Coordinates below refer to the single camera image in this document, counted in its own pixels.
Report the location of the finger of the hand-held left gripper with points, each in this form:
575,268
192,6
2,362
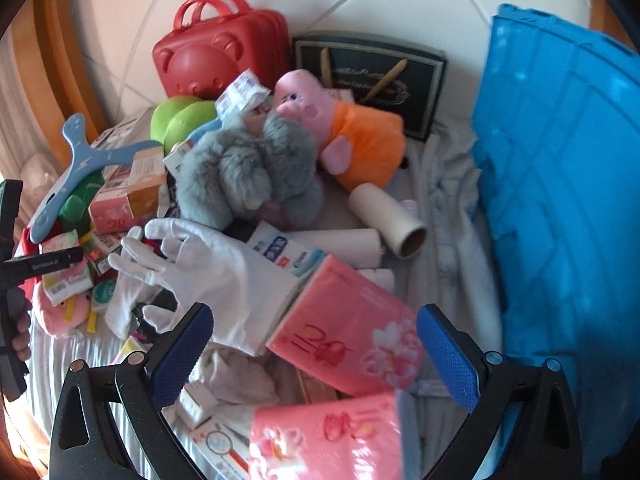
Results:
45,262

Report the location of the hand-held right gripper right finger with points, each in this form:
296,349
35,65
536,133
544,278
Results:
447,355

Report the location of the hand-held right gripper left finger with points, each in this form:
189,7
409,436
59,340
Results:
182,350

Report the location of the white knotted cloth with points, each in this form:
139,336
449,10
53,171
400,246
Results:
200,265

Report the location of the pink flowered tissue pack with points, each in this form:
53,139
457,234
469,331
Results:
330,440
350,330

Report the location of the blue plastic crate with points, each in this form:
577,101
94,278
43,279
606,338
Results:
550,210

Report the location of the person's left hand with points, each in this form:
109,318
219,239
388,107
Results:
21,320

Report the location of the small pink printed packet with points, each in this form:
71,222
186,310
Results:
60,246

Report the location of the small white box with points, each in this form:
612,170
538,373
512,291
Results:
197,401

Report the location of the crumpled white cloth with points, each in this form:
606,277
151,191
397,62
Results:
235,375

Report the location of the white cotton glove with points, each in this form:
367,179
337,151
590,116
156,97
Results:
125,305

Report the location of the small pink tissue pack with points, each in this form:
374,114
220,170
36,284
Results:
112,212

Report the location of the red and white medicine box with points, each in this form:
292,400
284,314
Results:
220,447

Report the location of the blue plastic boomerang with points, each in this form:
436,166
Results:
75,160

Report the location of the blue and white tissue packet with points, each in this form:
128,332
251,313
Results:
280,252

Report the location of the white cloth garment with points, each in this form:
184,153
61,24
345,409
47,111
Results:
450,210

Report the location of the lint roller refill roll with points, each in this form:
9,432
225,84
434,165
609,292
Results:
385,220

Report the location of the white paper roll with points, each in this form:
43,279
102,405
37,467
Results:
340,247

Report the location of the flat white box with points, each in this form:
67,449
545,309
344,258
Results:
120,130

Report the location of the grey furry plush toy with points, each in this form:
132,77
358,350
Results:
250,170

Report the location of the white printed packet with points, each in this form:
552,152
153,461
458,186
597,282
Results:
240,92

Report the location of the red bear-face toy suitcase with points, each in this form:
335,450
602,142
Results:
210,60

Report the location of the black gift box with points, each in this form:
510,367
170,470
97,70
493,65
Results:
400,80

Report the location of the wooden door frame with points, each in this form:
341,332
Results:
607,20
50,60

